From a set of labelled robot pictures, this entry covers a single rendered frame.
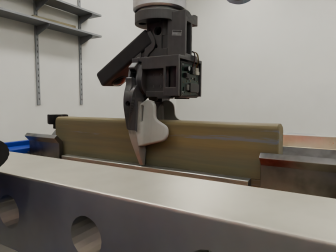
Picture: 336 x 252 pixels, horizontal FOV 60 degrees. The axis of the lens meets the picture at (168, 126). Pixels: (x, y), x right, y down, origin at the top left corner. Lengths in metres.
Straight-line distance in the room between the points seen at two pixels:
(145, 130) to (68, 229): 0.25
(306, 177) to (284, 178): 0.02
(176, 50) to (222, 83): 3.93
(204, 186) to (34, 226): 0.10
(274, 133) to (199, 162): 0.10
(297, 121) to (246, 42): 1.26
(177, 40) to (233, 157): 0.17
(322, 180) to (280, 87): 3.78
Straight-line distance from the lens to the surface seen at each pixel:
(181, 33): 0.40
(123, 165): 0.44
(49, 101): 2.82
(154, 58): 0.39
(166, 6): 0.41
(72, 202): 0.17
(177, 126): 0.39
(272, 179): 0.35
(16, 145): 0.64
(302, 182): 0.35
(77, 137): 0.52
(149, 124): 0.40
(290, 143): 0.95
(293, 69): 4.10
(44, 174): 0.20
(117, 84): 0.47
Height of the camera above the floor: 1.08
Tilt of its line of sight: 5 degrees down
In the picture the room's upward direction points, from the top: straight up
